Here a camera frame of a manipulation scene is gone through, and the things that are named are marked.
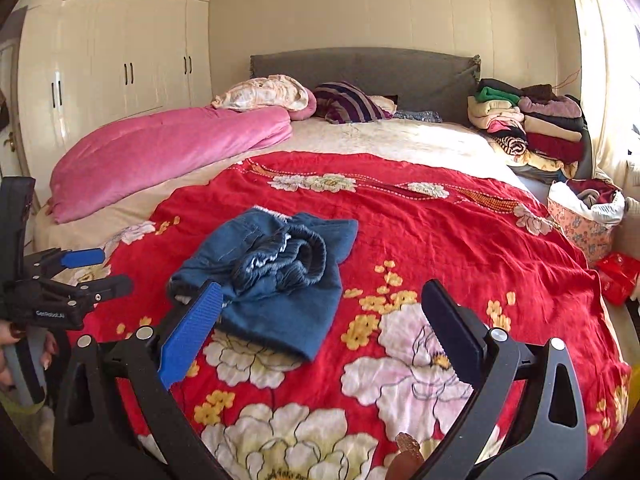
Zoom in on red floral blanket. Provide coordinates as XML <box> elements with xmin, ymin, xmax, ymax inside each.
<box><xmin>92</xmin><ymin>151</ymin><xmax>633</xmax><ymax>480</ymax></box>

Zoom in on blue patterned cloth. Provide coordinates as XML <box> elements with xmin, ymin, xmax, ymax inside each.
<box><xmin>394</xmin><ymin>110</ymin><xmax>443</xmax><ymax>124</ymax></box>

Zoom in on cream door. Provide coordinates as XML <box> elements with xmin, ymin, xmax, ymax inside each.
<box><xmin>0</xmin><ymin>40</ymin><xmax>27</xmax><ymax>181</ymax></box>

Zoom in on cream floral pillow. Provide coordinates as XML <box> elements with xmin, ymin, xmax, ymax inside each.
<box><xmin>211</xmin><ymin>75</ymin><xmax>317</xmax><ymax>122</ymax></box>

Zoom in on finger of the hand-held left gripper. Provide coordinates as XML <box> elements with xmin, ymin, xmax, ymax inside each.
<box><xmin>22</xmin><ymin>247</ymin><xmax>107</xmax><ymax>281</ymax></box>
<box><xmin>65</xmin><ymin>274</ymin><xmax>135</xmax><ymax>307</ymax></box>

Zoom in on pink quilt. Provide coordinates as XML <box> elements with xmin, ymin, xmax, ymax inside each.
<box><xmin>47</xmin><ymin>106</ymin><xmax>293</xmax><ymax>225</ymax></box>

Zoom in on floral laundry basket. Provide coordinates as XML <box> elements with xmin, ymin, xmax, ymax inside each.
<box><xmin>547</xmin><ymin>195</ymin><xmax>621</xmax><ymax>267</ymax></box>

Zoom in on purple striped pillow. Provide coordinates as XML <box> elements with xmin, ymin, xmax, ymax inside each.
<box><xmin>314</xmin><ymin>81</ymin><xmax>398</xmax><ymax>125</ymax></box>

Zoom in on person's right hand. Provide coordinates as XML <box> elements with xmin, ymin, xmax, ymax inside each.
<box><xmin>389</xmin><ymin>432</ymin><xmax>426</xmax><ymax>480</ymax></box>

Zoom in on stack of folded clothes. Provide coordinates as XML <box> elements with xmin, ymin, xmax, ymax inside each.
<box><xmin>467</xmin><ymin>77</ymin><xmax>593</xmax><ymax>183</ymax></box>

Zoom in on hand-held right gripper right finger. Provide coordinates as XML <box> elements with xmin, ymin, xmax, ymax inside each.
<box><xmin>410</xmin><ymin>279</ymin><xmax>588</xmax><ymax>480</ymax></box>

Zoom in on cream curtain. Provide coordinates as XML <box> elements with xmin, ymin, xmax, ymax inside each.
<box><xmin>562</xmin><ymin>0</ymin><xmax>640</xmax><ymax>191</ymax></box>

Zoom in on grey headboard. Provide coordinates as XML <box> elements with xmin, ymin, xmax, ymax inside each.
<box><xmin>249</xmin><ymin>47</ymin><xmax>482</xmax><ymax>123</ymax></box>

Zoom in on cream wardrobe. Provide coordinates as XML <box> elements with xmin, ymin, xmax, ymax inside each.
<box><xmin>17</xmin><ymin>0</ymin><xmax>213</xmax><ymax>201</ymax></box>

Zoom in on person's left hand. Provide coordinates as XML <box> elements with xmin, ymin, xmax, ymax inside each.
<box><xmin>0</xmin><ymin>321</ymin><xmax>60</xmax><ymax>393</ymax></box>

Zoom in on blue pants with white lace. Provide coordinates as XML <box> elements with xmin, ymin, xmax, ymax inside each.
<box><xmin>167</xmin><ymin>205</ymin><xmax>360</xmax><ymax>363</ymax></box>

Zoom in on cream bed sheet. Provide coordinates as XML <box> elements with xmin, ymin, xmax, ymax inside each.
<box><xmin>32</xmin><ymin>117</ymin><xmax>543</xmax><ymax>246</ymax></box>

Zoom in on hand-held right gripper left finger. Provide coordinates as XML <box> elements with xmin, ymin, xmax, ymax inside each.
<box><xmin>52</xmin><ymin>281</ymin><xmax>231</xmax><ymax>480</ymax></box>

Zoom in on red plastic bag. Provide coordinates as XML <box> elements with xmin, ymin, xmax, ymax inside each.
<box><xmin>595</xmin><ymin>252</ymin><xmax>640</xmax><ymax>307</ymax></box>

